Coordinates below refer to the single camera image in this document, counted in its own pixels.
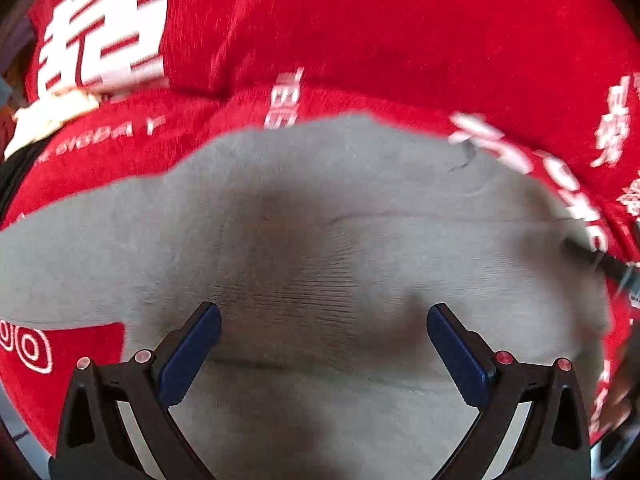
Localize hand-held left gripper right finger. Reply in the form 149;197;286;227
426;303;594;480

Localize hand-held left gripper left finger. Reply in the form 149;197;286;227
48;301;222;480

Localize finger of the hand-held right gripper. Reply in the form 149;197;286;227
564;239;640;292

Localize grey small garment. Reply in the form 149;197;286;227
0;113;617;480

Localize black cloth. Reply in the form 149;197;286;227
0;137;51;221

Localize cream cloth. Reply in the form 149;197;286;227
4;89;101;158

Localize red printed blanket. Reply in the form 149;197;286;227
0;0;640;461

